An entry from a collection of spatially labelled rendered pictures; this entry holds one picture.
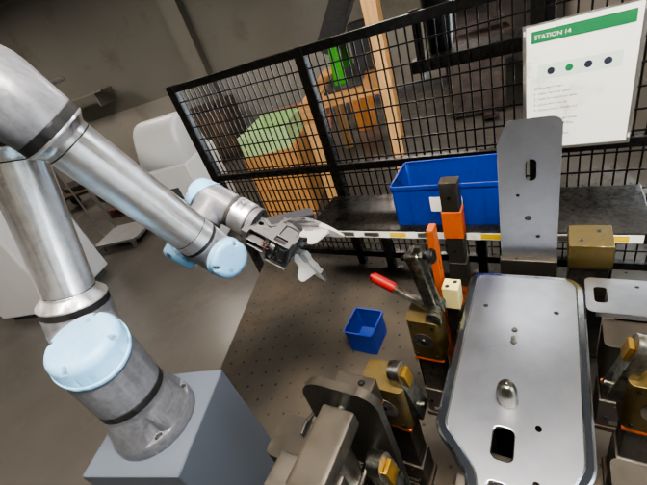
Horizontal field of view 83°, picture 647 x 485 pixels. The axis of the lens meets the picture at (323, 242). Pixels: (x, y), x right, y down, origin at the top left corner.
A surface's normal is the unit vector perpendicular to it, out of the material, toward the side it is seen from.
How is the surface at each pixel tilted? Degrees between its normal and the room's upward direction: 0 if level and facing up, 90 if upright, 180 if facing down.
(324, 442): 0
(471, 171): 90
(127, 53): 90
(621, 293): 0
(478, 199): 90
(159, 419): 72
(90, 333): 7
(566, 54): 90
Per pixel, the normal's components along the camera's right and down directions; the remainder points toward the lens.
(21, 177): 0.65, 0.22
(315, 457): -0.30, -0.80
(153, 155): -0.24, 0.29
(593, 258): -0.44, 0.60
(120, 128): -0.12, 0.57
